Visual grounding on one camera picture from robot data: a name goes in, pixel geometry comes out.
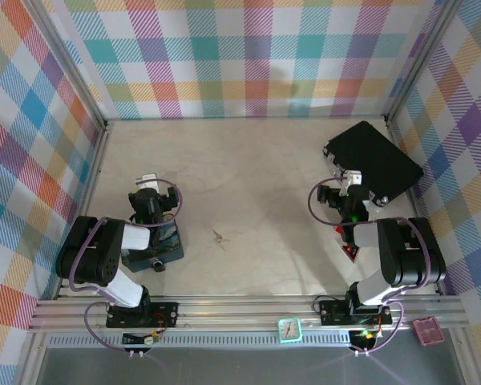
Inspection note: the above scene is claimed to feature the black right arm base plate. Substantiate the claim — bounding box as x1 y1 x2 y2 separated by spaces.
318 299 393 326

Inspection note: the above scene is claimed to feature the aluminium side rail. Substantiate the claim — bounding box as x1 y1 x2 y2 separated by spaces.
55 120 114 300
384 115 445 296

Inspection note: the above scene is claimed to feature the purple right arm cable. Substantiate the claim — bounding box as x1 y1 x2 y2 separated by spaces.
307 179 434 356

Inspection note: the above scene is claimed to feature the small pink plastic box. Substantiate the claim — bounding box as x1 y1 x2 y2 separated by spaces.
411 316 445 347

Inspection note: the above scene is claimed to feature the aluminium profile rail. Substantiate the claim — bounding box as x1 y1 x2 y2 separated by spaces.
27 295 468 332

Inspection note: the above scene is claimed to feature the slotted grey cable duct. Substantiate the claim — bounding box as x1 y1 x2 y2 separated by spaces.
47 334 354 348

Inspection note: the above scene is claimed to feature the connector with wires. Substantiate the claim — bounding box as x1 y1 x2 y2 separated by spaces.
122 329 162 347
350 328 382 348

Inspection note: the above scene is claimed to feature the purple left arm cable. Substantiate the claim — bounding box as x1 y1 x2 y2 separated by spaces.
67 178 184 356

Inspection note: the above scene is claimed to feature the aluminium frame post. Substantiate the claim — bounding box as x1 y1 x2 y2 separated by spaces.
383 0 466 126
23 0 107 132

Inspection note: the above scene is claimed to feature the right connector with wires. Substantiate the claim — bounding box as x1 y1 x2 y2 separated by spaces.
350 328 382 348

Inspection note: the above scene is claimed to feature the red and white triangular object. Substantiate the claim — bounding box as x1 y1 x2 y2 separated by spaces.
334 225 362 265

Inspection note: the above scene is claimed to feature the blue starry painted box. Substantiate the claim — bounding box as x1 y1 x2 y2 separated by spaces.
122 221 185 274

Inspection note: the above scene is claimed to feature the black hard case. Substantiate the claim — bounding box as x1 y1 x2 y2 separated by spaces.
322 120 425 208

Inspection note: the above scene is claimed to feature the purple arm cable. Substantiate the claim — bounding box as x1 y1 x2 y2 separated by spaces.
67 178 184 356
307 179 434 356

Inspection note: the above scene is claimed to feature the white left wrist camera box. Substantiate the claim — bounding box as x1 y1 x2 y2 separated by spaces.
135 173 160 192

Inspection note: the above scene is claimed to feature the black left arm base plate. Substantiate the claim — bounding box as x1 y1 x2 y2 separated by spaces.
105 301 180 329

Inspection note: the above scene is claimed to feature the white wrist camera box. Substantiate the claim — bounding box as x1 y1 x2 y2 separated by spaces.
342 170 364 188
135 173 160 192

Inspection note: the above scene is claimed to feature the left connector with wires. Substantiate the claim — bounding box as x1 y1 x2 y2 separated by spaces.
122 329 162 347

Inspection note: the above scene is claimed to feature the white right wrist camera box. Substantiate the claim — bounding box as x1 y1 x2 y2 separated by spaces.
342 170 364 188

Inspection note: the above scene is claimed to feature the small mint square clock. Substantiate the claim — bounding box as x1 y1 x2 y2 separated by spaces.
276 316 303 344

